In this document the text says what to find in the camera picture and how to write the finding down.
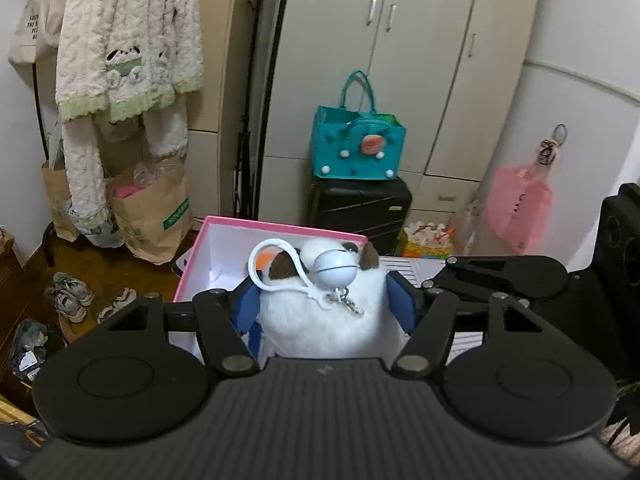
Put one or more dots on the grey white sneaker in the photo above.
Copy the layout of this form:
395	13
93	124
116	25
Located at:
75	287
67	310

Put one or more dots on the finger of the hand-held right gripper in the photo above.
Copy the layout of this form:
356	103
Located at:
475	275

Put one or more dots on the black coat rack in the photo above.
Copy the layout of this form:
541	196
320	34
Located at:
39	105

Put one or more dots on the large clear plastic bag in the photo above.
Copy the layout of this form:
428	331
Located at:
467	222

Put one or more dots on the white refrigerator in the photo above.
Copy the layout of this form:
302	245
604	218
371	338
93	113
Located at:
575	60

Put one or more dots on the dark plastic bag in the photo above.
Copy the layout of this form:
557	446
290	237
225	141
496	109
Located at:
32	350

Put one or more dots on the brown paper bag green print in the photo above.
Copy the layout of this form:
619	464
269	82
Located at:
150	220

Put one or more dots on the cream fleece pajama pants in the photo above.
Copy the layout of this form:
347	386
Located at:
85	175

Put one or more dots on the colourful toy box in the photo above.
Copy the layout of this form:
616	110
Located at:
427	240

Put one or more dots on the blue wet wipe packet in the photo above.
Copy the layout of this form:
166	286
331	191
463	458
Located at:
255	342

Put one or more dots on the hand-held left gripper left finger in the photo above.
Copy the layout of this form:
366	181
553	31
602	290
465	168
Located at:
245	310

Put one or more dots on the orange makeup sponge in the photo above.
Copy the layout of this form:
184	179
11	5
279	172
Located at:
262	260

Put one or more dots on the pink cardboard box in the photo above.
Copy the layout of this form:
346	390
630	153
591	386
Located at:
225	245

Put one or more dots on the white shoe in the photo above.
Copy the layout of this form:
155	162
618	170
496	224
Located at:
117	302

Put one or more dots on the beige canvas tote bag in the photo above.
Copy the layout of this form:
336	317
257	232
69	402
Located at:
35	25

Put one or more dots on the grey beige wardrobe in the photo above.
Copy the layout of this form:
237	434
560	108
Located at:
400	60

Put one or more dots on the cream fleece pajama jacket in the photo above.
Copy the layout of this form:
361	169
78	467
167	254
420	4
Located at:
130	35

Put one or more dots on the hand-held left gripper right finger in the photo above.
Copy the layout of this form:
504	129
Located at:
402	305

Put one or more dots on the teal felt tote bag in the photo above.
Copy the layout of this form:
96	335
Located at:
350	155

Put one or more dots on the black suitcase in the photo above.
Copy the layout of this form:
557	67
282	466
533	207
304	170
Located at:
360	210

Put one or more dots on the white plush toy brown ears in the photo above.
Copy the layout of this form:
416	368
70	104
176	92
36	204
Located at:
310	320

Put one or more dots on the black tripod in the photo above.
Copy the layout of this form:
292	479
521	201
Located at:
245	160

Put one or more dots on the yellow bedding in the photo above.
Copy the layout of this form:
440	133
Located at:
15	410

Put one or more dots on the pink tote bag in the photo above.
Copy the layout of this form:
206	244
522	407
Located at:
520	205

